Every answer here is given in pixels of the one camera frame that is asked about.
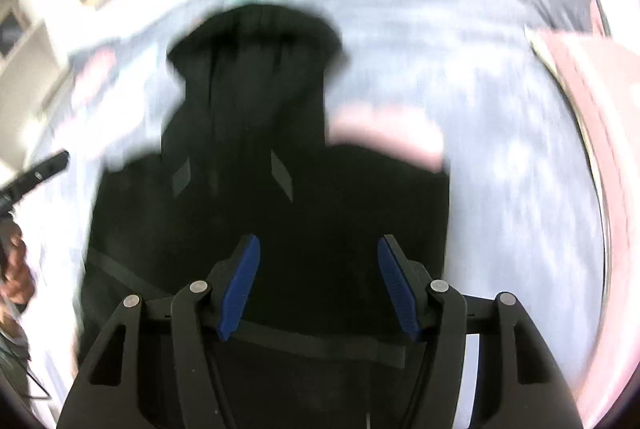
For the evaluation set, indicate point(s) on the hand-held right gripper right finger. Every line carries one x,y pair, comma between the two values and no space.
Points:
397,289

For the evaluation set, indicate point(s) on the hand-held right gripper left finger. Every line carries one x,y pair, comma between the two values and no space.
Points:
241,289

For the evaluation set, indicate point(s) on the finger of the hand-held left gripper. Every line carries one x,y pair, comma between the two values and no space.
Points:
42,171

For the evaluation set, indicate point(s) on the black hooded sweatshirt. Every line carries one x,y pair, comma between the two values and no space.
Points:
250,119

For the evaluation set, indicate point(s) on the person's left hand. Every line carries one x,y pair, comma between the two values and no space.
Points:
17,281

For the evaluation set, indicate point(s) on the white cabinet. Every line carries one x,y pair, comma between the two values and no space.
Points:
25,59

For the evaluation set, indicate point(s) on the pink garment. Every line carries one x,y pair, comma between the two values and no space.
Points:
385,134

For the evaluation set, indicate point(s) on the grey printed blanket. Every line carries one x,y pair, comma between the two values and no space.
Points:
505,149

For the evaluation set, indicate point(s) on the pink quilt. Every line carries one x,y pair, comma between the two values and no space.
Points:
607,149

